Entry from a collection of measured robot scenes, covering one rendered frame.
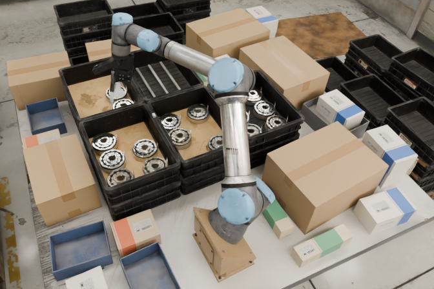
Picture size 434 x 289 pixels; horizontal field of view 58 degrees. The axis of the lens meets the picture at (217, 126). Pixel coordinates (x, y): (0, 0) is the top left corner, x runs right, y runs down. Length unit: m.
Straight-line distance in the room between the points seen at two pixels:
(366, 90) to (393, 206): 1.36
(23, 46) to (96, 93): 2.12
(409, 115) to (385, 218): 1.12
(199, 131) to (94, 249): 0.66
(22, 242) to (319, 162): 1.74
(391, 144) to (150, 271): 1.13
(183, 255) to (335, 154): 0.74
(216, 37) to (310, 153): 0.93
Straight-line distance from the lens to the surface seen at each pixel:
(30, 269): 2.49
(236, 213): 1.26
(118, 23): 1.54
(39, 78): 2.15
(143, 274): 1.55
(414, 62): 3.21
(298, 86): 2.01
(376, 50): 3.45
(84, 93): 2.04
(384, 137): 1.89
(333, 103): 2.03
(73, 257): 1.63
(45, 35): 4.17
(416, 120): 2.71
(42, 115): 2.18
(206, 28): 2.35
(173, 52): 1.54
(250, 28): 2.38
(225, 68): 1.27
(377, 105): 2.88
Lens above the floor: 2.11
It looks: 45 degrees down
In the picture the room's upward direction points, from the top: 4 degrees clockwise
